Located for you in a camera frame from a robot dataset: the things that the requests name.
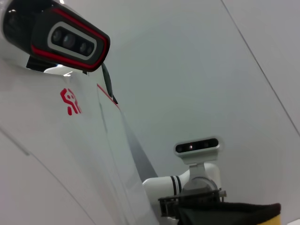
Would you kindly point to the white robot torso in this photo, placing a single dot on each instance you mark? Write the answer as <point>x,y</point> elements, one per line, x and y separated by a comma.
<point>58,152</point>

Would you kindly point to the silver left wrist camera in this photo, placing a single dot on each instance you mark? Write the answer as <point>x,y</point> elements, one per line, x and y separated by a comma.
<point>199,146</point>

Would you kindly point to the black and red robot head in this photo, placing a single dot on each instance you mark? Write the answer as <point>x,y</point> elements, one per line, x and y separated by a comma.
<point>65,39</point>

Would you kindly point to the green and yellow towel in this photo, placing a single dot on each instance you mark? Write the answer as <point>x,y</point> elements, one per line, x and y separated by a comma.
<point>222,215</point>

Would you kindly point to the white and silver left arm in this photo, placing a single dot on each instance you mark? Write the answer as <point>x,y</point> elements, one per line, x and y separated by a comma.
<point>159,185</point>

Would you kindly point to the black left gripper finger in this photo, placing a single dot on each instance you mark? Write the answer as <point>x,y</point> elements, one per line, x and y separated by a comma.
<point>168,208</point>
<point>223,196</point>

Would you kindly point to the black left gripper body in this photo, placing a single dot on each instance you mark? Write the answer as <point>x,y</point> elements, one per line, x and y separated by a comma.
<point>199,197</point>

